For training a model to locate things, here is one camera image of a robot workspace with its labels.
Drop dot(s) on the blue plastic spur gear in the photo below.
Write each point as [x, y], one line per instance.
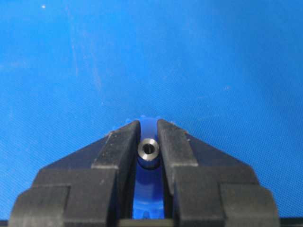
[140, 197]

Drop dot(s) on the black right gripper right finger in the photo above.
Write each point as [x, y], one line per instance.
[209, 187]

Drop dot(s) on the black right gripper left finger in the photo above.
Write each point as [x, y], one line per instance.
[92, 187]

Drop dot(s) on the blue table mat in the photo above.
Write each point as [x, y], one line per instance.
[230, 72]

